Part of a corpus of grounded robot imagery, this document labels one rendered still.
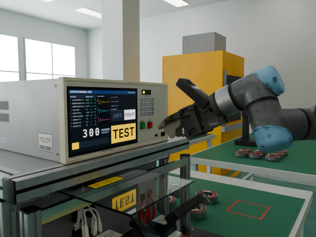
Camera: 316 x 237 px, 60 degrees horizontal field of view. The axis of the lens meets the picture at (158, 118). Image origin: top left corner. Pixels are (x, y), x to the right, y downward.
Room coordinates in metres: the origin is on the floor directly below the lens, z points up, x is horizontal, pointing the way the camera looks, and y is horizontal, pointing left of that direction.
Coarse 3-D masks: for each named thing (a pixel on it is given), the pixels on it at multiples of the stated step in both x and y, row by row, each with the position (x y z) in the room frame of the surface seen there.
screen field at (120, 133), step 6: (114, 126) 0.76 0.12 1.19; (120, 126) 0.78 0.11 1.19; (126, 126) 0.80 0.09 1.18; (132, 126) 0.83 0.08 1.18; (114, 132) 0.76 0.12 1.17; (120, 132) 0.78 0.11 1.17; (126, 132) 0.80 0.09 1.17; (132, 132) 0.82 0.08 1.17; (114, 138) 0.76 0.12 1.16; (120, 138) 0.78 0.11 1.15; (126, 138) 0.80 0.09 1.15; (132, 138) 0.82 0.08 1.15
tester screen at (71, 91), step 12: (72, 96) 0.65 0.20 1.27; (84, 96) 0.68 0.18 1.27; (96, 96) 0.71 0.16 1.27; (108, 96) 0.75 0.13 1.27; (120, 96) 0.78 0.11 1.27; (132, 96) 0.83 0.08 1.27; (72, 108) 0.65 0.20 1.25; (84, 108) 0.68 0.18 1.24; (96, 108) 0.71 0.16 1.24; (108, 108) 0.74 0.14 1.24; (120, 108) 0.78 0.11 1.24; (132, 108) 0.83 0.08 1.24; (72, 120) 0.65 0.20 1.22; (84, 120) 0.68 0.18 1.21; (96, 120) 0.71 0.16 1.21; (108, 120) 0.74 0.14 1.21; (120, 120) 0.78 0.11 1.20; (132, 120) 0.83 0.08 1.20; (72, 132) 0.65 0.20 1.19; (108, 132) 0.74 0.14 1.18; (108, 144) 0.74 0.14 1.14
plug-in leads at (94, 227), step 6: (78, 210) 0.70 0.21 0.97; (84, 210) 0.70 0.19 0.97; (90, 210) 0.70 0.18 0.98; (96, 210) 0.71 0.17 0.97; (78, 216) 0.70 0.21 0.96; (84, 216) 0.68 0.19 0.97; (78, 222) 0.71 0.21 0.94; (96, 222) 0.69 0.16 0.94; (78, 228) 0.71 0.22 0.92; (84, 228) 0.70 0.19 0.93; (96, 228) 0.69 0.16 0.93; (72, 234) 0.71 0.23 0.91; (78, 234) 0.70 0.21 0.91; (84, 234) 0.69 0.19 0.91; (90, 234) 0.72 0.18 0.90; (96, 234) 0.69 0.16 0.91
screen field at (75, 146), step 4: (92, 140) 0.70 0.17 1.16; (96, 140) 0.71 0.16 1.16; (100, 140) 0.72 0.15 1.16; (104, 140) 0.73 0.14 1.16; (108, 140) 0.74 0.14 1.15; (72, 144) 0.65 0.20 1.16; (76, 144) 0.66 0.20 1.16; (80, 144) 0.67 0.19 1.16; (84, 144) 0.68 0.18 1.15; (88, 144) 0.69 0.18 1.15; (92, 144) 0.70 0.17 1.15; (96, 144) 0.71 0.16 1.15; (72, 148) 0.65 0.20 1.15; (76, 148) 0.66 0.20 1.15
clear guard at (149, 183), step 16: (112, 176) 0.70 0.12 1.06; (128, 176) 0.70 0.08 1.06; (144, 176) 0.70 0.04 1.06; (160, 176) 0.70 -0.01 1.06; (64, 192) 0.58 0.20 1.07; (80, 192) 0.58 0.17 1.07; (96, 192) 0.58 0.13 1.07; (112, 192) 0.58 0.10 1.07; (128, 192) 0.58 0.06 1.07; (144, 192) 0.58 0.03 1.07; (160, 192) 0.58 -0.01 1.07; (176, 192) 0.59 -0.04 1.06; (192, 192) 0.63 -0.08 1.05; (112, 208) 0.50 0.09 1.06; (128, 208) 0.50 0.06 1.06; (144, 208) 0.50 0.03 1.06; (160, 208) 0.53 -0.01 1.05; (208, 208) 0.62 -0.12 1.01; (144, 224) 0.47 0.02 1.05; (160, 224) 0.50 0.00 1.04; (176, 224) 0.52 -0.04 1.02; (192, 224) 0.55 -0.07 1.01
